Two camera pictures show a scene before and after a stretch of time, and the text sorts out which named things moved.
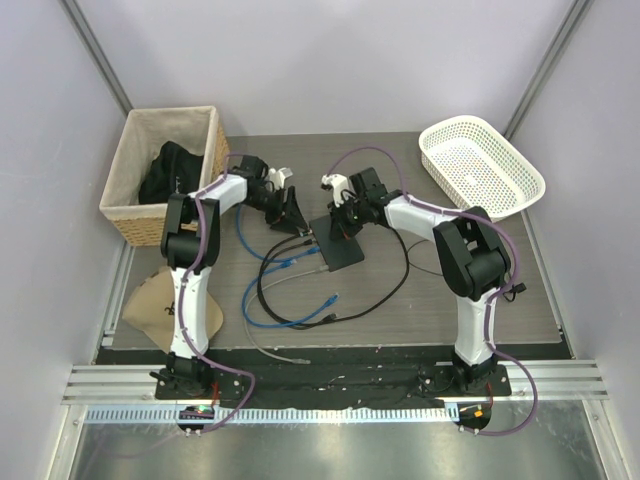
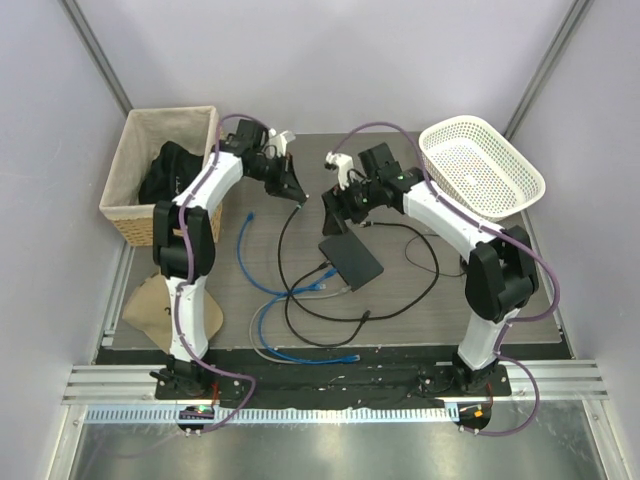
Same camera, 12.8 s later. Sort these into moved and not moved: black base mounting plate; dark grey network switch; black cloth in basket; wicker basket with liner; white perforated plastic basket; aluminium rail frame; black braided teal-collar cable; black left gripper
Moved: black braided teal-collar cable; dark grey network switch; black left gripper
Not moved: aluminium rail frame; wicker basket with liner; black base mounting plate; black cloth in basket; white perforated plastic basket
